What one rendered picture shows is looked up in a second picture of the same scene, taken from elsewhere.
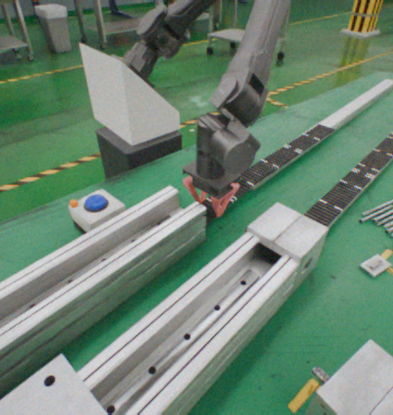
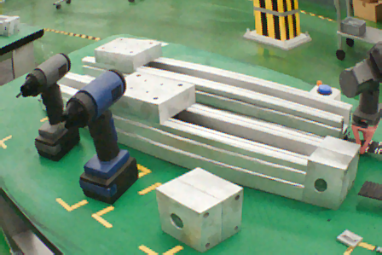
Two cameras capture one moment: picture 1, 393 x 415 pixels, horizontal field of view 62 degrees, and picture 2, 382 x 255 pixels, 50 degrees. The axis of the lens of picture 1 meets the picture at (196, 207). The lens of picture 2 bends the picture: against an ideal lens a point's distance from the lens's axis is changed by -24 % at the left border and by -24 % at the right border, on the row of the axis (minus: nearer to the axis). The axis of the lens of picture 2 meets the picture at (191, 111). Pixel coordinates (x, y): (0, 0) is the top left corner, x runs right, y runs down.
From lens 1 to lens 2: 0.85 m
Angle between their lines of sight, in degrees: 71
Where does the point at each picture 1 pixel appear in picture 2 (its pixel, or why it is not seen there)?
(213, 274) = (279, 132)
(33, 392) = (174, 83)
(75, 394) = (175, 90)
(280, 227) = (333, 148)
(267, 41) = not seen: outside the picture
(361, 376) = (212, 182)
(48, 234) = not seen: hidden behind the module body
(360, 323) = (286, 235)
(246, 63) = not seen: outside the picture
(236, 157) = (345, 81)
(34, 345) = (215, 103)
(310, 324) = (278, 213)
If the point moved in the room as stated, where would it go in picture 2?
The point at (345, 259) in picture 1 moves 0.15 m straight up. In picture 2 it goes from (350, 224) to (367, 156)
